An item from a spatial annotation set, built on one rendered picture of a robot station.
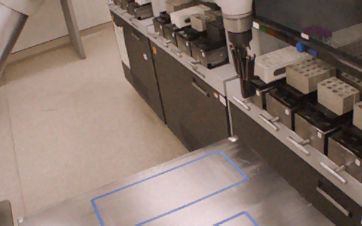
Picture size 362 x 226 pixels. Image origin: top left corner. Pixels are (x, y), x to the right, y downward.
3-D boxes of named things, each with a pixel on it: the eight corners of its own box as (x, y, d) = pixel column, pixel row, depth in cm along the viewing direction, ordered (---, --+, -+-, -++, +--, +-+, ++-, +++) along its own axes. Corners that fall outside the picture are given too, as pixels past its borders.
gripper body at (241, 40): (257, 28, 129) (260, 56, 134) (242, 21, 136) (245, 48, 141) (235, 35, 127) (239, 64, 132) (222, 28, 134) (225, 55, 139)
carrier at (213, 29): (224, 42, 172) (222, 28, 169) (220, 43, 172) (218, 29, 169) (211, 34, 182) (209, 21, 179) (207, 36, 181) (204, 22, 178)
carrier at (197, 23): (207, 32, 185) (205, 18, 182) (203, 33, 184) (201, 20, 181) (195, 26, 194) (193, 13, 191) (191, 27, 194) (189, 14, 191)
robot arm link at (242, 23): (242, 4, 134) (244, 21, 137) (216, 11, 131) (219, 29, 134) (257, 10, 126) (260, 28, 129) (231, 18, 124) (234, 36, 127)
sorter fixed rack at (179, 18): (226, 10, 214) (224, -2, 211) (236, 14, 206) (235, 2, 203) (171, 25, 205) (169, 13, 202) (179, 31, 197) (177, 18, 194)
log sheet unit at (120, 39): (121, 61, 324) (111, 16, 306) (132, 73, 302) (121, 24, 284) (118, 61, 324) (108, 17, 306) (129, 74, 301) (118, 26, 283)
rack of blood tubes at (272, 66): (318, 52, 156) (317, 37, 153) (335, 61, 148) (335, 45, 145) (250, 76, 148) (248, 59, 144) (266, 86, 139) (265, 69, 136)
